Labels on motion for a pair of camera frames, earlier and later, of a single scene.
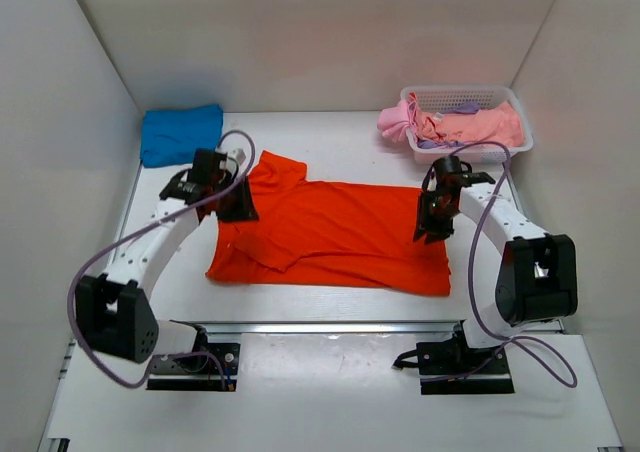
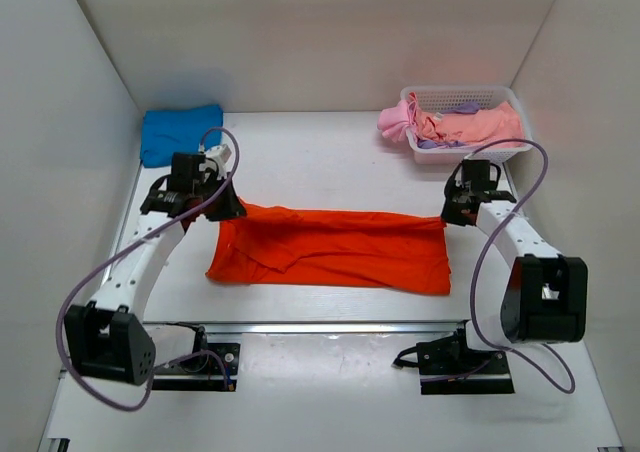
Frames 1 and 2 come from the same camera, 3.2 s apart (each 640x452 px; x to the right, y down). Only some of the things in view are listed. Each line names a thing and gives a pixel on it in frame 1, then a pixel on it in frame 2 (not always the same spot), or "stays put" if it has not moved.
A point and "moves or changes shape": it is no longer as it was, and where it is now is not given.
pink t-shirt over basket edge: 394,122 stays put
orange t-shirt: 329,233 moves or changes shape
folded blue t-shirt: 170,136 stays put
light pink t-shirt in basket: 496,124 stays put
